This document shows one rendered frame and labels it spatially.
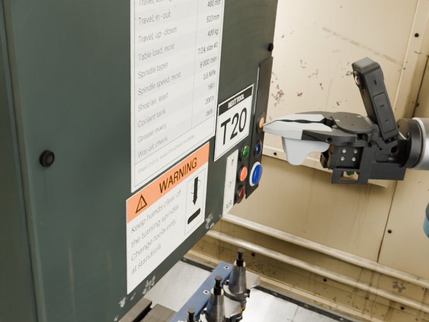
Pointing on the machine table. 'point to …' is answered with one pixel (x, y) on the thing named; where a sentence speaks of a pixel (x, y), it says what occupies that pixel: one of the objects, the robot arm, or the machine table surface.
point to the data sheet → (172, 80)
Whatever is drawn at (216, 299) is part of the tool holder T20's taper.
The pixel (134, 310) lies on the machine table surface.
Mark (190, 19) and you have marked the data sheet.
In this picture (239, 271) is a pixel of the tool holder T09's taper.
